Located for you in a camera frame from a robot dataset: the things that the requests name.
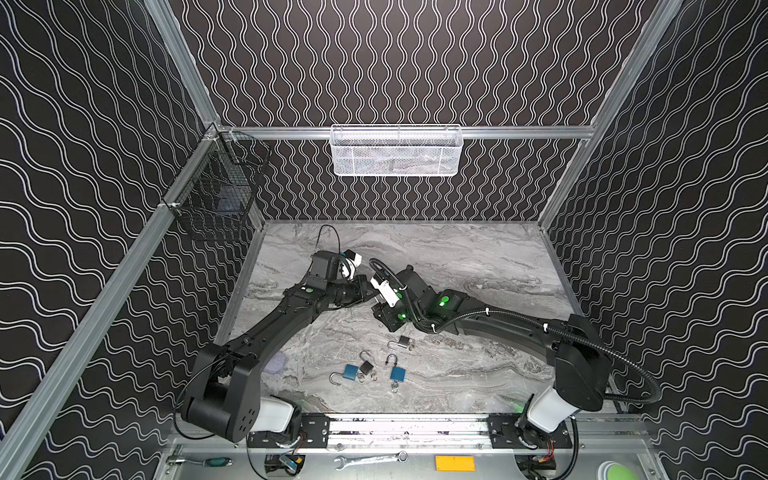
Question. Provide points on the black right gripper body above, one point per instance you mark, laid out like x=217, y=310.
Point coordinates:
x=387, y=314

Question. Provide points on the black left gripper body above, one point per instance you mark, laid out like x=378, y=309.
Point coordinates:
x=360, y=288

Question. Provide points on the dark padlock with keyring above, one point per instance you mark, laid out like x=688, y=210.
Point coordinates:
x=367, y=370

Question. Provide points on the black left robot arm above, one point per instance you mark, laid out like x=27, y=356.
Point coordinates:
x=223, y=396

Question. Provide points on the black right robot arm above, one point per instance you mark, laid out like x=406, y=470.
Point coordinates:
x=580, y=365

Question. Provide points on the silver grey open padlock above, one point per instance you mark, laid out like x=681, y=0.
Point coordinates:
x=402, y=343

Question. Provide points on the blue padlock right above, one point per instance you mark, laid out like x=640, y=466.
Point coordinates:
x=397, y=373

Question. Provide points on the blue padlock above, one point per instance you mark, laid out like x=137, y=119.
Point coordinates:
x=349, y=373
x=397, y=373

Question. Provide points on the blue padlock left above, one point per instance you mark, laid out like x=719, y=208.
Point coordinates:
x=349, y=373

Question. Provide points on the silver open-end wrench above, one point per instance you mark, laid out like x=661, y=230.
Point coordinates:
x=343, y=462

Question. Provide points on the yellow label plate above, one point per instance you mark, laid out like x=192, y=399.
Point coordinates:
x=455, y=464

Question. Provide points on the green round button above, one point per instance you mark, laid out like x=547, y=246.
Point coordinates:
x=611, y=470

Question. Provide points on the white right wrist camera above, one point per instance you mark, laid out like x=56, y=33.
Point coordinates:
x=386, y=294

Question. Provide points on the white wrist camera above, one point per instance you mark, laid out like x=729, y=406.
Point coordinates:
x=386, y=294
x=349, y=262

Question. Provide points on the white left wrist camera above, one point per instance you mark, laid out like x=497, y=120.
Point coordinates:
x=349, y=262

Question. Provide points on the white wire mesh basket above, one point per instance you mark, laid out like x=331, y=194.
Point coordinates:
x=390, y=150

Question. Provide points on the black wire mesh basket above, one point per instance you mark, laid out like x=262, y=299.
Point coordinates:
x=217, y=205

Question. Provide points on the green handled screwdriver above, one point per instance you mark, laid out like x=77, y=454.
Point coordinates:
x=212, y=462

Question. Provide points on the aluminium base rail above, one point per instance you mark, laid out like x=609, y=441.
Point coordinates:
x=358, y=433

